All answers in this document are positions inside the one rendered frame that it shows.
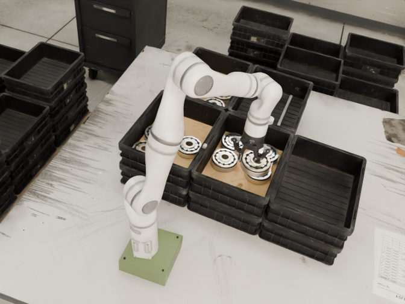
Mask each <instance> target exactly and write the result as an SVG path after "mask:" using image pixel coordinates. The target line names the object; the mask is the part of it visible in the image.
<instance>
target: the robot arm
mask: <svg viewBox="0 0 405 304"><path fill-rule="evenodd" d="M282 93H283V92H282V88H281V86H280V85H279V84H278V83H277V82H275V81H274V80H273V79H272V78H271V77H270V76H268V75H266V74H264V73H262V72H258V73H254V74H248V73H244V72H232V73H230V74H228V75H222V74H220V73H217V72H215V71H213V70H212V69H210V67H209V66H208V65H207V64H206V63H204V62H203V61H202V60H201V59H200V58H199V57H197V56H196V55H195V54H193V53H191V52H183V53H181V54H180V55H178V56H177V57H176V58H175V60H174V61H173V62H172V64H171V67H170V69H169V72H168V77H167V80H166V84H165V89H164V92H163V96H162V100H161V103H160V106H159V109H158V112H157V116H156V118H155V121H154V123H153V126H152V129H151V131H150V134H149V136H148V139H147V142H146V147H145V162H146V177H145V176H134V177H132V178H131V179H129V180H128V181H127V182H126V184H125V186H124V188H123V192H122V195H123V200H124V206H125V211H126V213H127V215H128V219H129V225H130V235H131V243H132V249H133V255H134V257H137V258H145V259H151V258H152V256H154V255H155V254H156V253H157V251H158V249H159V238H158V225H157V210H156V208H157V206H158V205H159V203H160V201H161V199H162V195H163V191H164V188H165V184H166V180H167V178H168V174H169V172H170V169H171V166H172V164H173V161H174V159H175V157H176V155H177V152H178V150H179V147H180V145H181V143H182V140H183V136H184V112H183V107H184V100H185V97H186V95H187V96H189V97H191V98H208V97H221V96H236V97H244V98H254V97H256V96H257V97H258V98H260V100H255V101H253V102H252V103H251V106H250V110H249V111H248V116H247V119H246V123H245V127H244V131H243V135H242V136H238V135H235V136H234V138H233V145H234V150H235V152H238V153H239V156H238V160H239V162H241V160H242V156H243V154H244V151H245V150H246V149H247V150H251V151H253V155H254V159H253V161H255V162H257V161H258V159H260V160H263V159H264V158H265V157H266V155H267V154H268V153H269V152H270V150H271V146H270V145H269V146H267V145H265V142H264V140H265V136H266V132H267V129H268V125H271V124H273V122H274V118H273V117H272V116H271V112H272V111H273V109H274V107H275V106H276V104H277V103H278V102H279V100H280V98H281V96H282ZM239 141H241V143H242V144H243V146H242V148H241V147H240V146H239ZM261 148H264V149H263V151H264V152H263V153H262V154H259V150H260V149H261Z"/></svg>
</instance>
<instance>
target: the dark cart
mask: <svg viewBox="0 0 405 304"><path fill-rule="evenodd" d="M74 3H75V14H76V21H77V32H78V43H79V50H80V52H82V53H84V59H83V62H84V64H83V66H84V67H86V68H89V69H88V71H89V78H93V79H94V78H96V76H97V73H98V71H101V72H104V73H107V74H111V75H115V76H117V77H121V75H122V74H123V73H124V72H125V71H126V70H127V68H128V67H129V66H130V65H131V64H132V62H133V61H134V60H135V59H136V57H137V56H138V55H139V54H140V53H141V51H142V50H143V49H144V47H146V46H147V45H148V46H152V47H155V48H159V49H161V48H162V47H163V45H164V44H165V37H166V15H167V3H168V0H74Z"/></svg>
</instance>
